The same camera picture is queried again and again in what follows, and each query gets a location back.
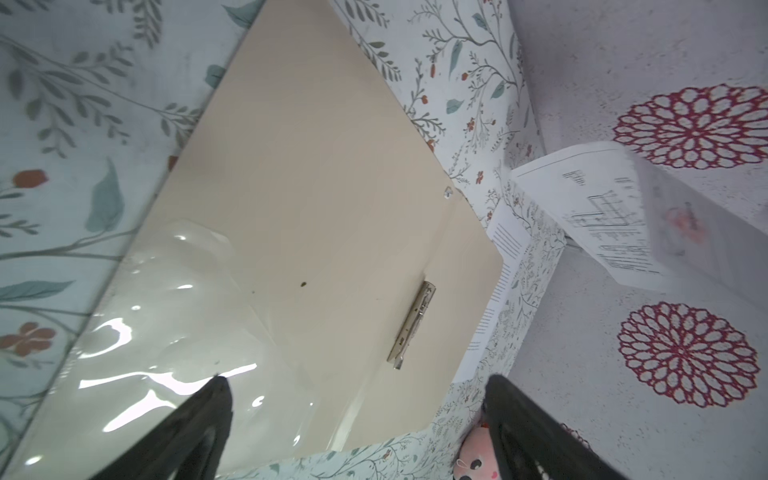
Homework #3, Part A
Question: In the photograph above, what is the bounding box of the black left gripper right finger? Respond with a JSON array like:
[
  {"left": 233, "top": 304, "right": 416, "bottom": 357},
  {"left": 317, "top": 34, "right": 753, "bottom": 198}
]
[{"left": 483, "top": 374, "right": 626, "bottom": 480}]

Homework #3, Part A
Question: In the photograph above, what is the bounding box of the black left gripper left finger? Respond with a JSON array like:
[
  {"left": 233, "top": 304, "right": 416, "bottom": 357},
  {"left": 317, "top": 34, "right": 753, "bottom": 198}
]
[{"left": 93, "top": 376, "right": 233, "bottom": 480}]

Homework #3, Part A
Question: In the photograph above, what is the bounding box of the white printed text sheet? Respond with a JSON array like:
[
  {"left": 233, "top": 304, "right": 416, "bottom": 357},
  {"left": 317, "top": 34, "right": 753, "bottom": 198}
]
[{"left": 452, "top": 205, "right": 531, "bottom": 384}]

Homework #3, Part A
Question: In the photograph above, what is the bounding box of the beige manila folder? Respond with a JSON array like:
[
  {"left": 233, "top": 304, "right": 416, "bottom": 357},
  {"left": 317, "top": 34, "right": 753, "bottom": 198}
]
[{"left": 1, "top": 1, "right": 503, "bottom": 479}]

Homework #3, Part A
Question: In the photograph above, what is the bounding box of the white technical drawing sheet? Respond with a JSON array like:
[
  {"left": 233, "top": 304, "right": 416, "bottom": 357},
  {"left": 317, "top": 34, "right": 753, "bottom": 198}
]
[{"left": 511, "top": 142, "right": 767, "bottom": 311}]

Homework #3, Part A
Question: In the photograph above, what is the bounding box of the pink pig plush toy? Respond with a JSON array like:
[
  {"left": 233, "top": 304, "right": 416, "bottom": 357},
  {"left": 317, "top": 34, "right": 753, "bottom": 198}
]
[{"left": 452, "top": 423, "right": 501, "bottom": 480}]

